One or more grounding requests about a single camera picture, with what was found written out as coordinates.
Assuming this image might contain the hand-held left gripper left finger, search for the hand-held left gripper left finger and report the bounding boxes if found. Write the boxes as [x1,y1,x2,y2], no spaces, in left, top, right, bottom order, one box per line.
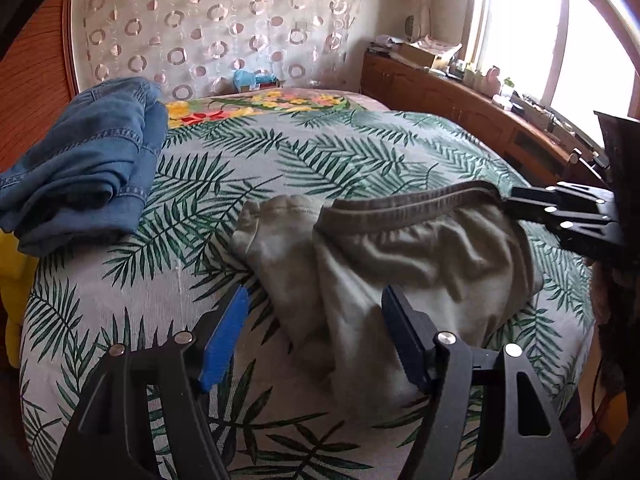
[52,285,251,480]

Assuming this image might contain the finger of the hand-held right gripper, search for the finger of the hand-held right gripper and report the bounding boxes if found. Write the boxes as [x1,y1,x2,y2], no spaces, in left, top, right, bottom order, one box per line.
[508,182,617,216]
[504,201,624,261]

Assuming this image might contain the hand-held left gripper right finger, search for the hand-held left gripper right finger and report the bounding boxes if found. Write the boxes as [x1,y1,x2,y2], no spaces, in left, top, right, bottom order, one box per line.
[381,284,576,480]

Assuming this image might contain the grey pants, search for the grey pants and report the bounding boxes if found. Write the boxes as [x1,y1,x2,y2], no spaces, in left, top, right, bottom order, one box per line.
[230,180,546,408]

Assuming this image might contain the wooden cabinet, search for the wooden cabinet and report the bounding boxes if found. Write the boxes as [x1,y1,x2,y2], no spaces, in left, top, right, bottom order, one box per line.
[361,52,606,186]

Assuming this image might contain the bed with palm-leaf cover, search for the bed with palm-leaf cover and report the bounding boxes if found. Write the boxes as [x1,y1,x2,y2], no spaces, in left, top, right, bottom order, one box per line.
[20,107,596,480]

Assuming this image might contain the window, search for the window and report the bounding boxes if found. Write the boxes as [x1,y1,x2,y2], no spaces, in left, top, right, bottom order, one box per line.
[470,0,640,136]

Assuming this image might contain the cardboard box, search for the cardboard box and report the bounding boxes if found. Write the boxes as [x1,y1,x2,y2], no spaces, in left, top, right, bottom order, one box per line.
[400,40,451,68]

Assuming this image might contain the yellow cloth item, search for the yellow cloth item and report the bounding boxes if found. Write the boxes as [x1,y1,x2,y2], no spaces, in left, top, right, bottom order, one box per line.
[0,230,38,368]

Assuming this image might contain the blue denim jeans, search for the blue denim jeans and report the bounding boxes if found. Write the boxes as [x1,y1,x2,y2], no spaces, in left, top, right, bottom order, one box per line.
[0,76,169,257]

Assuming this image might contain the floral bedsheet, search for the floral bedsheet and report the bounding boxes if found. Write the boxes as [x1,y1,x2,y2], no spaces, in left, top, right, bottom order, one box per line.
[165,87,391,128]

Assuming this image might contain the light blue soft toy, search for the light blue soft toy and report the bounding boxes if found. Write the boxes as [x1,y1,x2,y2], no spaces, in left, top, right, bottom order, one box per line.
[233,69,278,92]

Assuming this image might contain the circle-patterned curtain cloth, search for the circle-patterned curtain cloth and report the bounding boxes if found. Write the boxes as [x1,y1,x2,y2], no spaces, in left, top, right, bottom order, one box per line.
[70,0,368,101]

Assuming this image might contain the wooden headboard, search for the wooden headboard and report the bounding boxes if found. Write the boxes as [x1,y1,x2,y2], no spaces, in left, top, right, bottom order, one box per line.
[0,0,81,171]

